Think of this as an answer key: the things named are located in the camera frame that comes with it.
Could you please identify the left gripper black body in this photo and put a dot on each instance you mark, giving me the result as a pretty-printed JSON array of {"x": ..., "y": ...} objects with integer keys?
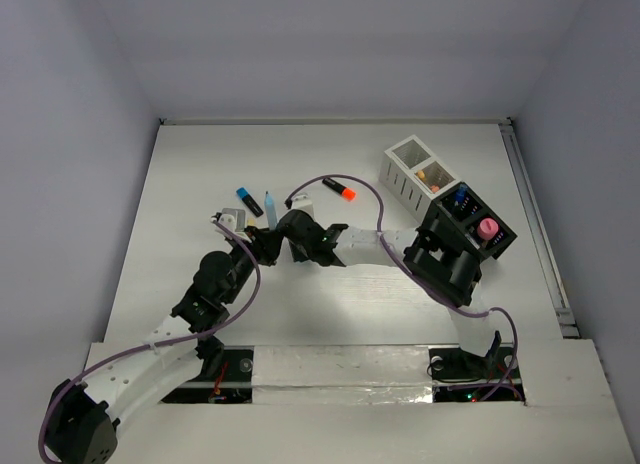
[{"x": 258, "y": 239}]

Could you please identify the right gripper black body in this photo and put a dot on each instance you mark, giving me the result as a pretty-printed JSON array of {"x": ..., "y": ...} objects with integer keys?
[{"x": 301, "y": 253}]

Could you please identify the light blue marker pen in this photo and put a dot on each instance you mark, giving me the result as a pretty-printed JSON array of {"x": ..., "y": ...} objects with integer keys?
[{"x": 270, "y": 211}]

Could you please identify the black highlighter blue cap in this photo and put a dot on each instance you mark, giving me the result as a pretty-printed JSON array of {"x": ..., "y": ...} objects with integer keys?
[{"x": 249, "y": 202}]

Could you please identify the black highlighter orange cap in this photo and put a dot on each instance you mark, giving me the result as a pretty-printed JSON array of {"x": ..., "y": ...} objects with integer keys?
[{"x": 340, "y": 189}]

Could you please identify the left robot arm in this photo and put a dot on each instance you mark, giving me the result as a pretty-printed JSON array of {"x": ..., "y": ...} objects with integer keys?
[{"x": 87, "y": 414}]

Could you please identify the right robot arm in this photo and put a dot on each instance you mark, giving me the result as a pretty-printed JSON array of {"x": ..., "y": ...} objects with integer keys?
[{"x": 432, "y": 255}]

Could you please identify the white slotted organizer box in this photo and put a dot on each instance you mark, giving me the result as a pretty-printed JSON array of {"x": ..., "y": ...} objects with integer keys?
[{"x": 416, "y": 176}]

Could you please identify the black slotted organizer box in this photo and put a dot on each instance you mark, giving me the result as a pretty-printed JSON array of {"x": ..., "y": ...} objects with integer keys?
[{"x": 463, "y": 221}]

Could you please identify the pink round cap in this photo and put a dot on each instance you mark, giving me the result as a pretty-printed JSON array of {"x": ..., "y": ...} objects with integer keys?
[{"x": 487, "y": 228}]

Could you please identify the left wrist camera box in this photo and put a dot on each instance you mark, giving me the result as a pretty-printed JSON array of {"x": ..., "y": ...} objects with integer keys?
[{"x": 232, "y": 219}]

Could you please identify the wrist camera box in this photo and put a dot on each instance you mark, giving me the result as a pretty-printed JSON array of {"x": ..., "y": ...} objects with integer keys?
[
  {"x": 232, "y": 219},
  {"x": 302, "y": 202}
]

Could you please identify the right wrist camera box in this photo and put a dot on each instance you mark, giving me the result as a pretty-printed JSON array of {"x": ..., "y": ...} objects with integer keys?
[{"x": 302, "y": 202}]

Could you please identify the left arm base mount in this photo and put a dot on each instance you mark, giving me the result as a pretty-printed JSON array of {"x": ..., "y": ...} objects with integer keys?
[{"x": 225, "y": 376}]

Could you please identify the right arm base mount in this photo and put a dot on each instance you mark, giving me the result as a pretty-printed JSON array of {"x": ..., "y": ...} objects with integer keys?
[{"x": 461, "y": 377}]

